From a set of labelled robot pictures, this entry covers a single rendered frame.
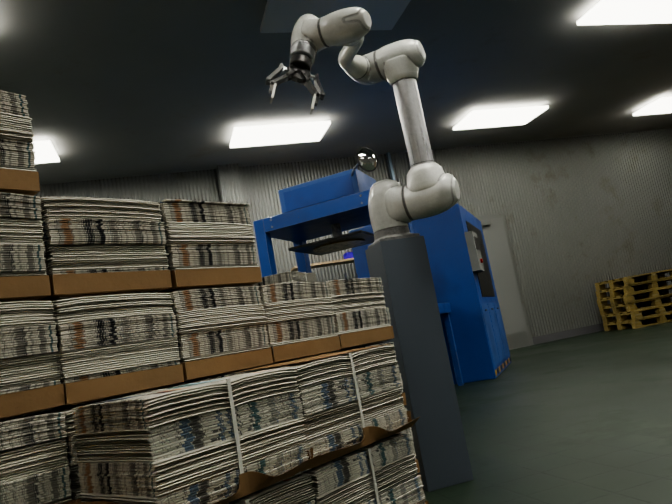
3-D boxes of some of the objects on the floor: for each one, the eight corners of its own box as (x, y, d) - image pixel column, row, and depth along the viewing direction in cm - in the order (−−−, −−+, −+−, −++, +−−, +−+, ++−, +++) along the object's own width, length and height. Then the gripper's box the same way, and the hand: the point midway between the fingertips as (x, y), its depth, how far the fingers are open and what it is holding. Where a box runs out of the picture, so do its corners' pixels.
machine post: (300, 445, 391) (262, 218, 414) (288, 447, 394) (252, 221, 417) (306, 442, 400) (269, 219, 422) (294, 444, 403) (258, 222, 425)
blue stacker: (506, 377, 567) (460, 170, 597) (378, 395, 613) (342, 202, 642) (519, 361, 706) (482, 193, 736) (415, 377, 752) (384, 218, 781)
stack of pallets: (656, 320, 993) (644, 274, 1005) (693, 316, 922) (680, 267, 933) (602, 331, 962) (590, 284, 973) (636, 328, 890) (623, 277, 901)
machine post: (334, 427, 447) (300, 227, 469) (324, 428, 450) (290, 230, 472) (339, 424, 455) (304, 228, 477) (328, 426, 458) (295, 231, 480)
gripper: (332, 78, 212) (325, 123, 201) (264, 59, 208) (252, 104, 197) (338, 63, 206) (330, 108, 195) (267, 42, 202) (255, 88, 191)
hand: (292, 103), depth 196 cm, fingers open, 13 cm apart
